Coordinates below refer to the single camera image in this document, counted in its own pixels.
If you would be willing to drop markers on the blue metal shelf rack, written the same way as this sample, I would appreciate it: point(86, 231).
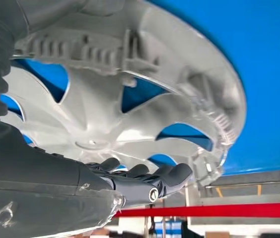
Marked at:
point(266, 82)

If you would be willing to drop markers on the red barrier belt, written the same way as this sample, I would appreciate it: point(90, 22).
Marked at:
point(204, 210)

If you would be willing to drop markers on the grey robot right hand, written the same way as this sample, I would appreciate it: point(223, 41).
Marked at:
point(42, 197)

